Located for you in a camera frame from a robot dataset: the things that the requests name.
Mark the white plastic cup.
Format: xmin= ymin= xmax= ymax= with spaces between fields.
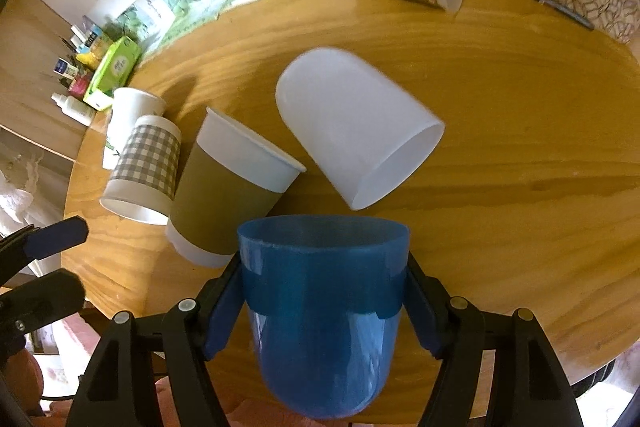
xmin=275 ymin=48 xmax=446 ymax=212

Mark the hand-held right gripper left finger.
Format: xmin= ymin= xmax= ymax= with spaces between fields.
xmin=67 ymin=252 xmax=247 ymax=427

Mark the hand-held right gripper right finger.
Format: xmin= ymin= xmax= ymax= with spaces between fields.
xmin=400 ymin=251 xmax=586 ymax=427

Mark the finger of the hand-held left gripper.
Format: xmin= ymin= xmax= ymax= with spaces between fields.
xmin=0 ymin=270 xmax=86 ymax=344
xmin=0 ymin=215 xmax=90 ymax=289

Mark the brown sleeved paper cup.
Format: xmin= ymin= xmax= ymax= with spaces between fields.
xmin=165 ymin=107 xmax=307 ymax=269

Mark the yellow snack packet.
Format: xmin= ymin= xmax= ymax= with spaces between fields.
xmin=75 ymin=33 xmax=112 ymax=68

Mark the plain white paper cup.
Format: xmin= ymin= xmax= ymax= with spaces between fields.
xmin=102 ymin=88 xmax=168 ymax=170

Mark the green tissue pack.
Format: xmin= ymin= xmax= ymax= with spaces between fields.
xmin=82 ymin=36 xmax=143 ymax=110

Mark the grey checked paper cup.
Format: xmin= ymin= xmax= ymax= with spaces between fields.
xmin=99 ymin=114 xmax=182 ymax=226

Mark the pink small container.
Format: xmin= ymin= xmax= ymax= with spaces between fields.
xmin=69 ymin=74 xmax=93 ymax=100

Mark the white lace cloth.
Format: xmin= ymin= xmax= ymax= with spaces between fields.
xmin=0 ymin=141 xmax=67 ymax=239

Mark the blue plastic cup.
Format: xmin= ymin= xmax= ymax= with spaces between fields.
xmin=236 ymin=214 xmax=411 ymax=421

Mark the blue label small bottle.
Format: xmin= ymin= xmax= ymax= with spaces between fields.
xmin=52 ymin=57 xmax=81 ymax=80

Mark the small white bottle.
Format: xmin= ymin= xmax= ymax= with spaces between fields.
xmin=50 ymin=91 xmax=96 ymax=126

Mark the grey pen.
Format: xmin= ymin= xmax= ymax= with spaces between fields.
xmin=532 ymin=0 xmax=596 ymax=32

